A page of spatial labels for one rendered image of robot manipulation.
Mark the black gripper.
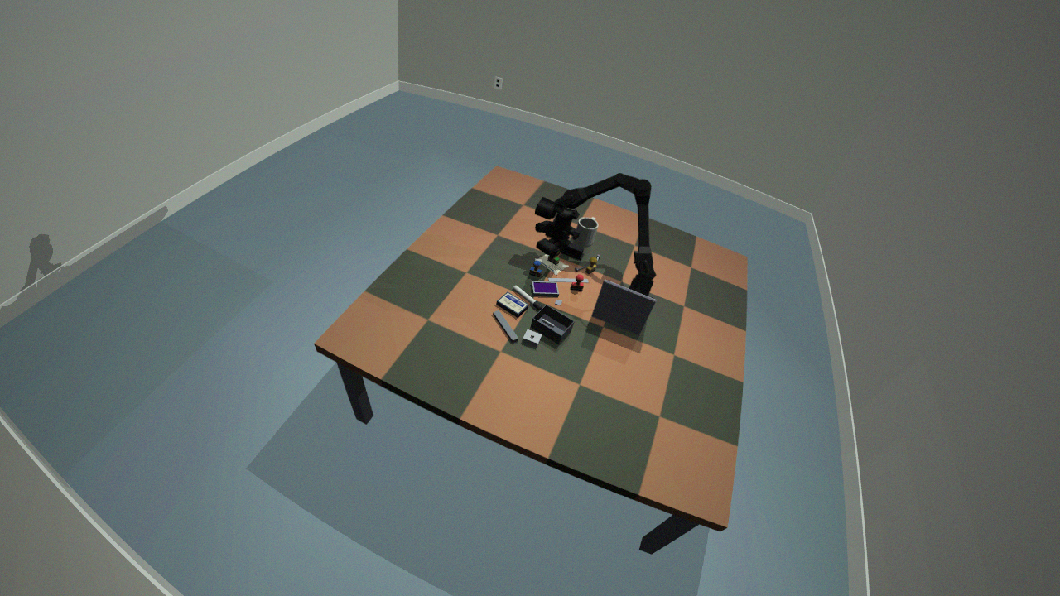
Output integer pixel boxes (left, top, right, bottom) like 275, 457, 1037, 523
536, 223, 579, 259

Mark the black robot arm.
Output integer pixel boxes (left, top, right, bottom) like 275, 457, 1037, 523
535, 173, 657, 296

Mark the blue stamp pad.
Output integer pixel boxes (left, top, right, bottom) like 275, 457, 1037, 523
496, 292, 529, 318

